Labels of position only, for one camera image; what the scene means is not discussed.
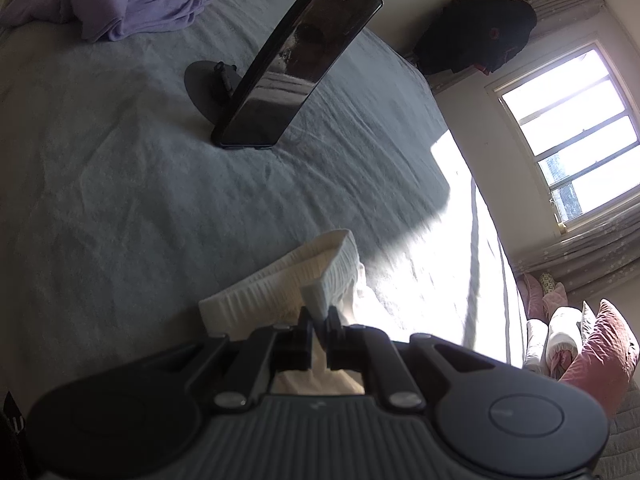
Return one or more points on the white garment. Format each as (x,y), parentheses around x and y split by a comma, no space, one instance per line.
(280,285)

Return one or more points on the large pink quilted pillow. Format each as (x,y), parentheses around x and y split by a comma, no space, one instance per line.
(600,355)

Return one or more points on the white pillow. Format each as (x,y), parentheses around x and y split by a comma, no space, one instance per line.
(535,345)
(565,340)

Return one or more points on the window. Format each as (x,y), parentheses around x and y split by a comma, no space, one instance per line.
(570,135)

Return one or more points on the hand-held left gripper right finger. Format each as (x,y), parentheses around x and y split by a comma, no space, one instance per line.
(336,332)

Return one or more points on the black bag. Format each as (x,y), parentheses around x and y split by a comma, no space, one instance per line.
(470,30)

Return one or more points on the grey patterned curtain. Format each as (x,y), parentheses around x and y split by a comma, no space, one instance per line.
(585,255)

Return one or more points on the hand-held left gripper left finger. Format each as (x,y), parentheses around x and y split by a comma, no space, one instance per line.
(304,332)

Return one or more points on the small pink pillow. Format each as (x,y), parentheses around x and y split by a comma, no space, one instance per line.
(554,297)

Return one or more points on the grey quilted blanket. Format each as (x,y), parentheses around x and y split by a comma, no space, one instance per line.
(622,435)

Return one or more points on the black smartphone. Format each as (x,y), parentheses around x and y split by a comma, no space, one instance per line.
(300,55)

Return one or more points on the grey bed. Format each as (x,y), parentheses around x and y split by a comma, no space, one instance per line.
(125,185)

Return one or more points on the black phone stand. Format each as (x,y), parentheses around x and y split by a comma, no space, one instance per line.
(202,85)

